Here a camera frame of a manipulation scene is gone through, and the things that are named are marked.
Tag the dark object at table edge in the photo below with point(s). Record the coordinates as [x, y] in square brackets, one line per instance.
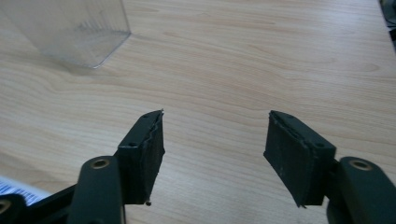
[389, 18]

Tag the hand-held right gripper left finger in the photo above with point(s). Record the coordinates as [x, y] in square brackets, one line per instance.
[140, 155]

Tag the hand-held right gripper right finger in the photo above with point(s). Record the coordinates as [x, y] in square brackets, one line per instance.
[295, 155]

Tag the clear plastic container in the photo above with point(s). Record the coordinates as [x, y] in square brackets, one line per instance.
[71, 31]

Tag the white striped paper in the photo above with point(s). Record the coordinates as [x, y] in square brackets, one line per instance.
[18, 188]

